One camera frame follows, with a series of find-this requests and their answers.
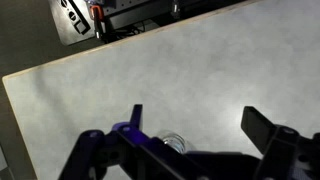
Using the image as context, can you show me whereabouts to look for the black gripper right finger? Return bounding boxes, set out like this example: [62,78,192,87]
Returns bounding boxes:
[240,105,320,180]

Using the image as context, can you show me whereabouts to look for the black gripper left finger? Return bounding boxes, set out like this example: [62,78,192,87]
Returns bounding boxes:
[58,103,209,180]

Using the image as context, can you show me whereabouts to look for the clear glass object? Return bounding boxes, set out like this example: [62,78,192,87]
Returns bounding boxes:
[157,129,186,148]

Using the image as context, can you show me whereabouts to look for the silver round tin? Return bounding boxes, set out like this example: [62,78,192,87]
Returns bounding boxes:
[164,134,198,155]

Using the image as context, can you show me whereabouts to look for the black cable bundle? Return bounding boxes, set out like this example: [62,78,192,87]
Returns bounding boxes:
[111,20,149,38]

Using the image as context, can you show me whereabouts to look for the orange handled clamp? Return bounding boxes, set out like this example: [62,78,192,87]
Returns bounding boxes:
[89,4,105,40]

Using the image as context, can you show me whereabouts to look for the grey metal base plate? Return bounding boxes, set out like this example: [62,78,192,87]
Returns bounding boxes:
[48,0,101,46]

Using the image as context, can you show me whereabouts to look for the black perforated mount frame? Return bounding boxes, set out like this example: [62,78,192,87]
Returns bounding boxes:
[99,0,248,29]

